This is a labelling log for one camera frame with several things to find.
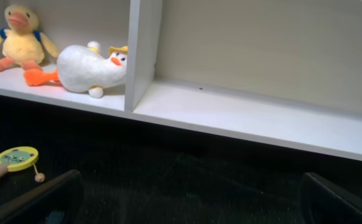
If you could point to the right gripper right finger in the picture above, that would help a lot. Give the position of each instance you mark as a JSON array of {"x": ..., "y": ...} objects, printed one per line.
[{"x": 333, "y": 205}]

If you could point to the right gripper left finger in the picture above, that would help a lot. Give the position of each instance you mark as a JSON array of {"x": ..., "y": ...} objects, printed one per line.
[{"x": 44, "y": 202}]

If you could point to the yellow wooden rattle drum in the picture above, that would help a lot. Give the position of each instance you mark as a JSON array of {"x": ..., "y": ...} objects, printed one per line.
[{"x": 17, "y": 158}]

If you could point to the white plush duck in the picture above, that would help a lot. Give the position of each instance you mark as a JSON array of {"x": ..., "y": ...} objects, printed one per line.
[{"x": 84, "y": 70}]

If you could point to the white shelf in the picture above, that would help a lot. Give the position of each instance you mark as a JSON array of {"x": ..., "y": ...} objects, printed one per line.
[{"x": 230, "y": 109}]

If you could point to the yellow plush duck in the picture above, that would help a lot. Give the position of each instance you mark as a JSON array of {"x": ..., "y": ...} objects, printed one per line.
[{"x": 22, "y": 46}]

